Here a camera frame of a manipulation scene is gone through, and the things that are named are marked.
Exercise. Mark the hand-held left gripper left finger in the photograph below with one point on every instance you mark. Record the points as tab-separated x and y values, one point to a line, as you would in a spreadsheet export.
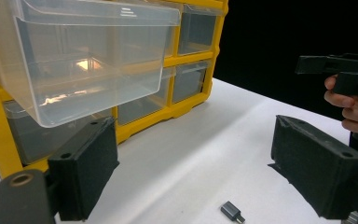
84	168

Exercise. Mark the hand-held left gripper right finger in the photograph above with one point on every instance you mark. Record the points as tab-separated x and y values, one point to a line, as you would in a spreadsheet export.
317	168

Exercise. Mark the small grey plug adapter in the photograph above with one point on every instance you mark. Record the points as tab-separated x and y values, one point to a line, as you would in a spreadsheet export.
231	211

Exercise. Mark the large clear plastic drawer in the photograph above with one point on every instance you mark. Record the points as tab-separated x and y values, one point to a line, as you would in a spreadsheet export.
84	65

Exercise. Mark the small clear plastic drawer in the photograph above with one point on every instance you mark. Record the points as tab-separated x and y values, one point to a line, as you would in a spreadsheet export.
189	81
143	107
31	140
197	31

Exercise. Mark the yellow plastic drawer cabinet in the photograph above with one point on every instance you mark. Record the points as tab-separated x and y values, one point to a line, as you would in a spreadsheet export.
189	58

